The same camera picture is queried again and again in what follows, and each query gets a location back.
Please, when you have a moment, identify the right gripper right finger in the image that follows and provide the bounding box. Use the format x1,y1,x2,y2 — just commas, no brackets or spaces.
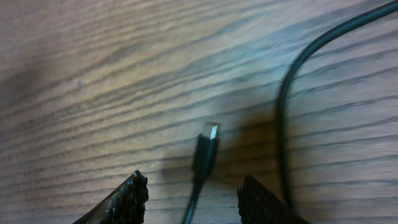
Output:
237,176,309,224

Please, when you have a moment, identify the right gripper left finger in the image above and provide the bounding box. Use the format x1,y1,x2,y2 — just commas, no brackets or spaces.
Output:
73,170,149,224

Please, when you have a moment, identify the black USB charging cable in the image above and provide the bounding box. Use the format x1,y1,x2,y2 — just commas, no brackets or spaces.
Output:
181,0,398,224

